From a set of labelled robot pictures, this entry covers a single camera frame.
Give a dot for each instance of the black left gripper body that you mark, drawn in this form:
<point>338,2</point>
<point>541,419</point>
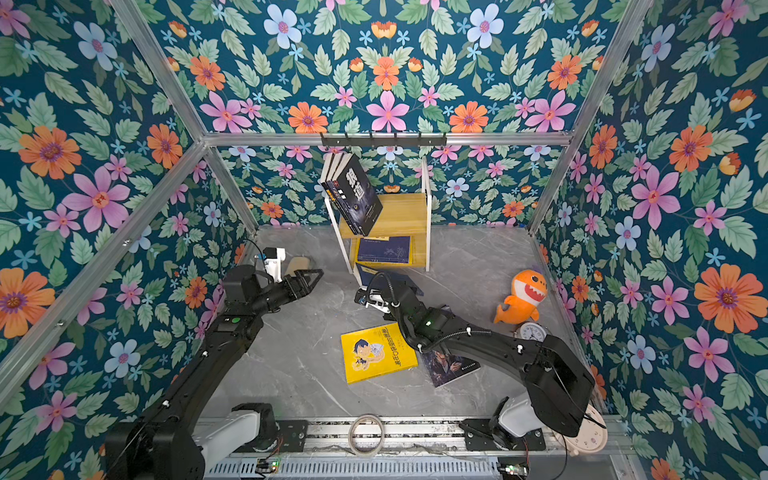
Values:
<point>277,294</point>

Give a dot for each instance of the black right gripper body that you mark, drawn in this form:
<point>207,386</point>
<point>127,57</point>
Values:
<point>393,285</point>

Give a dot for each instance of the dark blue yellow-label book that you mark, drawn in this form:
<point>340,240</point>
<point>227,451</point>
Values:
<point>384,249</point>

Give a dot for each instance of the black wolf cover book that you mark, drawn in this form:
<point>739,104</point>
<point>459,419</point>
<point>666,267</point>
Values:
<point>359,193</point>

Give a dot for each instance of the navy book small label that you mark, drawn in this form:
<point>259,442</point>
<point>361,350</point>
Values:
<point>365,275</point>

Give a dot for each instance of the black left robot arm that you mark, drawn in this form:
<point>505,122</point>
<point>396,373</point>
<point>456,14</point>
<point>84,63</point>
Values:
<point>159,444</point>

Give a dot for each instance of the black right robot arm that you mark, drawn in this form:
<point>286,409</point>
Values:
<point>558,384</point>

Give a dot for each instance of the yellow book in shelf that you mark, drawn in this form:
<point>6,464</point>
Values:
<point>354,259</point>

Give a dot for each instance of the yellow cartoon cover book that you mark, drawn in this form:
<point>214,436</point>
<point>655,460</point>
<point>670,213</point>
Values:
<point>376,352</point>

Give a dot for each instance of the black book on shelf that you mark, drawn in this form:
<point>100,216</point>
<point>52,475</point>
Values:
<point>332,161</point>

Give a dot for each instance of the orange shark plush toy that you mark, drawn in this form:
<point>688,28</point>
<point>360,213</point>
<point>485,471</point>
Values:
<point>528,291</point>

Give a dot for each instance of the white alarm clock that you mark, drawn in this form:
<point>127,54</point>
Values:
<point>532,331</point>

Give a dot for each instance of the clear tape roll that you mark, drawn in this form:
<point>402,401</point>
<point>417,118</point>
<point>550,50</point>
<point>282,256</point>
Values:
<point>366,436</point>

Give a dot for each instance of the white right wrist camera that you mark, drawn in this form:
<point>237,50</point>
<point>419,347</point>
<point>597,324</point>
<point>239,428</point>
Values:
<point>369,299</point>

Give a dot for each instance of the wooden white-frame bookshelf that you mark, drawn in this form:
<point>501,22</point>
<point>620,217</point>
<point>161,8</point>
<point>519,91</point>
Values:
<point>402,215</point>

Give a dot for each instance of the black hook rail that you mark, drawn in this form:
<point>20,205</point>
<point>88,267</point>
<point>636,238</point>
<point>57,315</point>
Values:
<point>371,140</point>

